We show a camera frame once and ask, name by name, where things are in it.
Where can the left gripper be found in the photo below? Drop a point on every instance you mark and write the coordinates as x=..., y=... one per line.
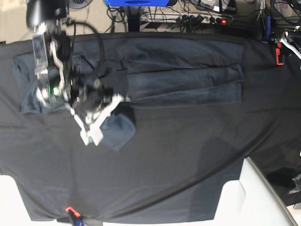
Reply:
x=292, y=40

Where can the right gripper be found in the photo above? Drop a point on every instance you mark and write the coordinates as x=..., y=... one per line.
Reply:
x=92, y=104

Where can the dark grey T-shirt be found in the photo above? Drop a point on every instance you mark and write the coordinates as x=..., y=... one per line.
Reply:
x=174, y=99

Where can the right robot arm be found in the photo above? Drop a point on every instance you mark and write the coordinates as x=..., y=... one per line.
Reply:
x=58, y=84

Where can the red black clamp right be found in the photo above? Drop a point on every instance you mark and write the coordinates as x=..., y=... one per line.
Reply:
x=279, y=53

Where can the red blue clamp bottom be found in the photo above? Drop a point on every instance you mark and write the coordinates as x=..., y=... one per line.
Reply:
x=74, y=217

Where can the black table cloth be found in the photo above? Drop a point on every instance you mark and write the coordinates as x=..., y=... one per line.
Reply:
x=162, y=183

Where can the black round chair base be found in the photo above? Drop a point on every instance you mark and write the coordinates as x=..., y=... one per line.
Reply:
x=78, y=4

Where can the white power strip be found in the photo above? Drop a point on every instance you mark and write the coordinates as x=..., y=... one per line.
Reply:
x=170, y=17

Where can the blue box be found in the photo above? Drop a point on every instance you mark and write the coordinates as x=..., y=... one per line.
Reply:
x=136, y=3

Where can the white chair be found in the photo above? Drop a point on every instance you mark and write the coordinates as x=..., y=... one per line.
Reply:
x=250, y=201

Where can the black table leg post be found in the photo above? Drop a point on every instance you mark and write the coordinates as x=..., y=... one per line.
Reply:
x=133, y=18

